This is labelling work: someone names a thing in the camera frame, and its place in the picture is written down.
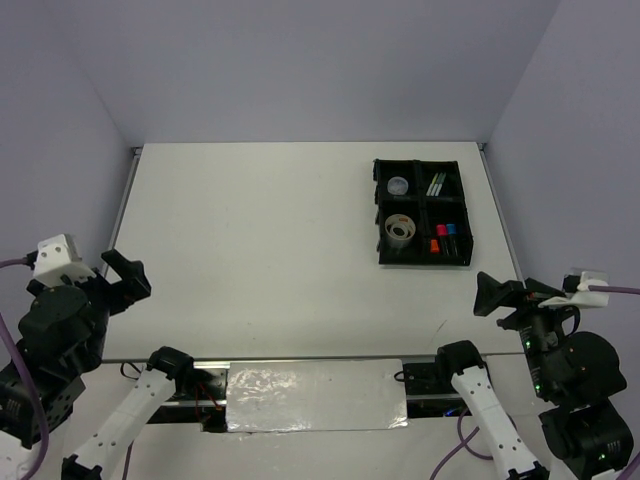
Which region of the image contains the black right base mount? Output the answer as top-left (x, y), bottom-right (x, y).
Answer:
top-left (394, 349), bottom-right (491, 420)

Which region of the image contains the pink highlighter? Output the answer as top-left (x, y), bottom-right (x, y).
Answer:
top-left (436, 224), bottom-right (450, 256)

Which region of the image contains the green thin pen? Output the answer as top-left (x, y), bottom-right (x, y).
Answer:
top-left (428, 172), bottom-right (446, 197)

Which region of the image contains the purple cable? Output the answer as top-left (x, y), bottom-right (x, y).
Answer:
top-left (0, 257), bottom-right (136, 480)
top-left (429, 284), bottom-right (640, 480)

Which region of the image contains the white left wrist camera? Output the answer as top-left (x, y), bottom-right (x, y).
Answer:
top-left (32, 233), bottom-right (96, 287)

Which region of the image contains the small clear tape roll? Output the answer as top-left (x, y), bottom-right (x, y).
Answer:
top-left (386, 214), bottom-right (416, 240)

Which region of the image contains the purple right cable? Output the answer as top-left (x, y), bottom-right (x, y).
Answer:
top-left (429, 284), bottom-right (640, 480)

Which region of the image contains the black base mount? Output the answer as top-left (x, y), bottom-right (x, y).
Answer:
top-left (148, 362), bottom-right (230, 433)
top-left (394, 349), bottom-right (491, 420)

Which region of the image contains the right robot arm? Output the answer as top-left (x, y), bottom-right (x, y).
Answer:
top-left (434, 270), bottom-right (639, 479)

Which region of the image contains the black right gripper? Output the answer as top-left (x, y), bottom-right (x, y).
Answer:
top-left (472, 266), bottom-right (584, 394)

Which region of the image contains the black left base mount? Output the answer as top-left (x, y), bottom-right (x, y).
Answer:
top-left (148, 362), bottom-right (230, 433)

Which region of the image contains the black four-compartment tray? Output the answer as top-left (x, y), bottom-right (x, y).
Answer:
top-left (372, 159), bottom-right (474, 267)

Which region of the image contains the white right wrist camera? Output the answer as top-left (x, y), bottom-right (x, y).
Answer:
top-left (539, 268), bottom-right (609, 309)

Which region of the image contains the silver foil cover plate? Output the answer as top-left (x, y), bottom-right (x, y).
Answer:
top-left (226, 359), bottom-right (408, 433)

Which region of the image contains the yellow thin pen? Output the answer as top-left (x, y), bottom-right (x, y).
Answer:
top-left (426, 173), bottom-right (440, 196)

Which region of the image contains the blue highlighter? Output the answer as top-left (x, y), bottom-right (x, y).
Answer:
top-left (446, 223), bottom-right (460, 257)

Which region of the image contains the clear round pin jar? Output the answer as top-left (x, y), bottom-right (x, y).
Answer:
top-left (386, 176), bottom-right (410, 196)

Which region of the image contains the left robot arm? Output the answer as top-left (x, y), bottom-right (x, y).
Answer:
top-left (1, 247), bottom-right (196, 479)

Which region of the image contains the grey thin pen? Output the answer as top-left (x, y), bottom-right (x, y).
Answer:
top-left (434, 173), bottom-right (446, 197)

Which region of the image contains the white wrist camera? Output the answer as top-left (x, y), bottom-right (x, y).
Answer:
top-left (32, 233), bottom-right (96, 287)
top-left (539, 268), bottom-right (609, 309)

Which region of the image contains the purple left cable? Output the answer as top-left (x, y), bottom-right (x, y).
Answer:
top-left (0, 257), bottom-right (136, 480)

